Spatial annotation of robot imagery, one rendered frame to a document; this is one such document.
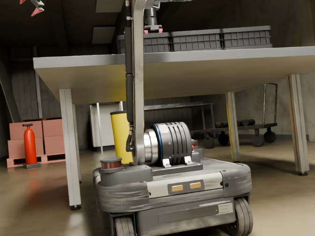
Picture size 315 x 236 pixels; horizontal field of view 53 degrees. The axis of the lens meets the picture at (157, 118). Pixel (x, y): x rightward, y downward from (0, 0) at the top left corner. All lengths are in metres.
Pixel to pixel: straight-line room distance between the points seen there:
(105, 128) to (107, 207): 5.81
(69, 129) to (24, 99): 7.16
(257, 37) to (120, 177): 1.29
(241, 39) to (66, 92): 1.04
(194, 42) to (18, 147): 3.94
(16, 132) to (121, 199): 4.78
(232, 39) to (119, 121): 2.15
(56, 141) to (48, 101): 3.65
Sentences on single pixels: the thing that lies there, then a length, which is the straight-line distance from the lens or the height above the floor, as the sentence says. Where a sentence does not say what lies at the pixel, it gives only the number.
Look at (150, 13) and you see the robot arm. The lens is 1.94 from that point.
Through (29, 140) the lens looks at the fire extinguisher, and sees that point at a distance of 4.73.
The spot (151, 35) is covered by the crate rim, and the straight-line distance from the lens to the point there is 1.84.
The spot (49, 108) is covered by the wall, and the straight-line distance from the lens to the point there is 8.81.
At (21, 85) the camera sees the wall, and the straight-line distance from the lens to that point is 8.96.
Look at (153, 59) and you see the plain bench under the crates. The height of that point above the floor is 0.67.
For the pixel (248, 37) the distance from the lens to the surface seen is 1.97.
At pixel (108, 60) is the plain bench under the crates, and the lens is 1.25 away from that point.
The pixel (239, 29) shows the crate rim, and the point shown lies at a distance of 1.96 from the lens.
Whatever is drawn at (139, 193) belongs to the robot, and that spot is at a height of 0.21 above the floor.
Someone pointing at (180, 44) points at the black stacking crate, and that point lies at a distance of 1.85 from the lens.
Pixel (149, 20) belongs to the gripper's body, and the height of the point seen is 1.02.
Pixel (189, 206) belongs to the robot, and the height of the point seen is 0.15.
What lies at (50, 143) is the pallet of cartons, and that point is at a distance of 5.27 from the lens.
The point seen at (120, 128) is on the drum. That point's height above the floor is 0.43.
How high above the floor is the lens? 0.41
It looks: 1 degrees up
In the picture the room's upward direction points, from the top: 5 degrees counter-clockwise
